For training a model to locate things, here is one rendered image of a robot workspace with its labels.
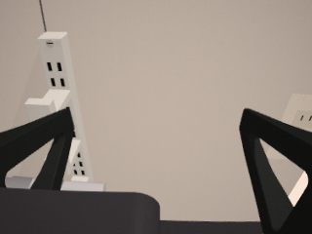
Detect beige wall panel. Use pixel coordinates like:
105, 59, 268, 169
0, 0, 312, 234

